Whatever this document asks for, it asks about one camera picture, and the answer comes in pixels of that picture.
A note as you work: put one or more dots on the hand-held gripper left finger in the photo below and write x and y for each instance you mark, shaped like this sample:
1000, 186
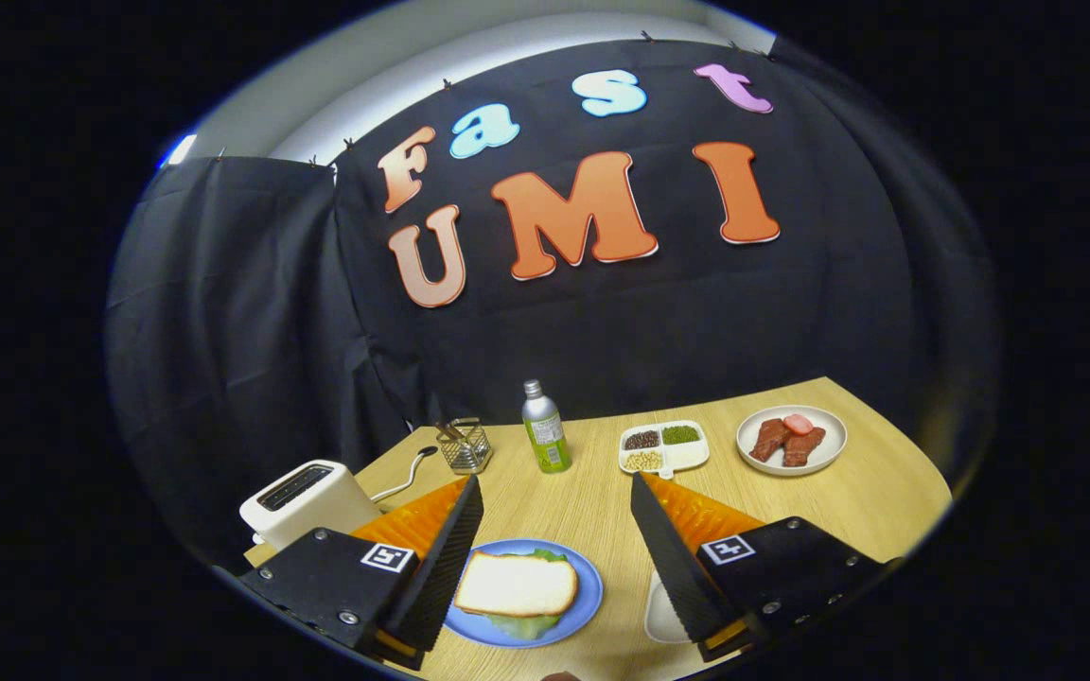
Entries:
446, 572

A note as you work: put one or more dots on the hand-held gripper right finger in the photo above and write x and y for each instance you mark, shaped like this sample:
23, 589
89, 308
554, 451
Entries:
673, 572

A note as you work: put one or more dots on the toasted bread slice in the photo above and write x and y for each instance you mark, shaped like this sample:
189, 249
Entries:
517, 584

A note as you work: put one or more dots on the green lettuce leaf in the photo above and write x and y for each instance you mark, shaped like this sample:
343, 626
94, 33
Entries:
521, 627

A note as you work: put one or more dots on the white square plate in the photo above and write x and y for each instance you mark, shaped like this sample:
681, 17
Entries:
659, 619

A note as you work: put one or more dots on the blue round plate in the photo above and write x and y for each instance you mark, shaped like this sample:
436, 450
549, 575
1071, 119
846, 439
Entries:
588, 591

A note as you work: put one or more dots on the white divided dish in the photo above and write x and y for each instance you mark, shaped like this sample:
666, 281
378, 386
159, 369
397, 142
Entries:
687, 458

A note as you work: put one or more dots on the pile of yellow soybeans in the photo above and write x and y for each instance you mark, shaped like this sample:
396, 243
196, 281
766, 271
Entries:
642, 461

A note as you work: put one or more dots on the pile of dark beans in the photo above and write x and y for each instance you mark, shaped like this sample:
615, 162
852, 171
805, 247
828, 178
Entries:
641, 440

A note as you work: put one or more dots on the pile of green beans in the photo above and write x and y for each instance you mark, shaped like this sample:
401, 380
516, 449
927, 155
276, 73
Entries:
680, 434

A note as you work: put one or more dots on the white toaster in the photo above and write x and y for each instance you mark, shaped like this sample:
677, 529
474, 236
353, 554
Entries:
318, 511

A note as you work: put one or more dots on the brown meat piece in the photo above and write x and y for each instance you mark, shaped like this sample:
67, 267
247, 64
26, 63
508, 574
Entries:
802, 448
768, 441

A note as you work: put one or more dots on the silver bottle with green label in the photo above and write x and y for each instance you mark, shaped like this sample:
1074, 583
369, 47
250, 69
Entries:
550, 445

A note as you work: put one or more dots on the pink sausage slice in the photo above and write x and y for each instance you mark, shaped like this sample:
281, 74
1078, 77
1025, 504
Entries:
799, 424

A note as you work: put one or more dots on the white oval plate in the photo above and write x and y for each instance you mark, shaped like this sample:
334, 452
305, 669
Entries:
829, 450

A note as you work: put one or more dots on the black backdrop cloth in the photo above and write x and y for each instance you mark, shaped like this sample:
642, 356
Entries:
696, 322

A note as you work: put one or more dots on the small ceiling light panel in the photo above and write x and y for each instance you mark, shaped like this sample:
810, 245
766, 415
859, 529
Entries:
182, 151

